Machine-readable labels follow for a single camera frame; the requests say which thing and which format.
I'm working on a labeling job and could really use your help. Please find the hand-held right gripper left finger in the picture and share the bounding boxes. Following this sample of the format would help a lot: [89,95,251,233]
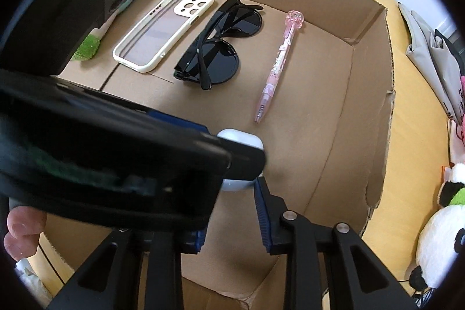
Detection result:
[47,225,208,310]

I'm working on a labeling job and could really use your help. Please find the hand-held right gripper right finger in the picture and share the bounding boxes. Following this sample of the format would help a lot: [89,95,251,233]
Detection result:
[253,176,418,310]

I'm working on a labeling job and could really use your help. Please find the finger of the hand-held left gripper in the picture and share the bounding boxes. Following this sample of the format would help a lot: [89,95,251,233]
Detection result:
[91,91,219,139]
[203,135,268,183]

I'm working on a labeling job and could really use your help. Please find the white earbuds case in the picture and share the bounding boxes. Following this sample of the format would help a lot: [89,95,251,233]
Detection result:
[217,128,264,192]

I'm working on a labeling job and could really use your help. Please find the black sunglasses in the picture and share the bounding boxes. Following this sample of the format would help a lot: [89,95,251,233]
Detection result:
[173,0,264,91]

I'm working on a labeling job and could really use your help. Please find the brown cardboard box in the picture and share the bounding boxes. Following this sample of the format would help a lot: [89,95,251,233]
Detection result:
[36,0,396,310]

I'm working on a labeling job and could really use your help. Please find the pink pen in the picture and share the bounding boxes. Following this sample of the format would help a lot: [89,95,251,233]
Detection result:
[253,10,306,123]

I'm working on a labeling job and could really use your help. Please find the pink and teal plush toy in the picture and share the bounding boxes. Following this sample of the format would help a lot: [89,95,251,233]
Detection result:
[71,0,142,62]

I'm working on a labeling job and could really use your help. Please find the cream clear phone case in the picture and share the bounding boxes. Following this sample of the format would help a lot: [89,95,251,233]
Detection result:
[112,0,214,74]

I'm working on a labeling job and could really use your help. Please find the person's left hand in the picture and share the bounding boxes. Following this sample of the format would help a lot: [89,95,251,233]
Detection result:
[3,205,48,260]

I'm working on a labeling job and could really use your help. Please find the panda plush toy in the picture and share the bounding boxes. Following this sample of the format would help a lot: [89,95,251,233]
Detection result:
[409,161,465,292]

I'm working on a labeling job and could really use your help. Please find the grey bag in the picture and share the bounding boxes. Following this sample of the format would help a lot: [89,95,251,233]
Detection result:
[398,2,465,122]

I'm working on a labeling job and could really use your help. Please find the black cables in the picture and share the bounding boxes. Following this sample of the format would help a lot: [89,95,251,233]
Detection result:
[410,286,437,310]

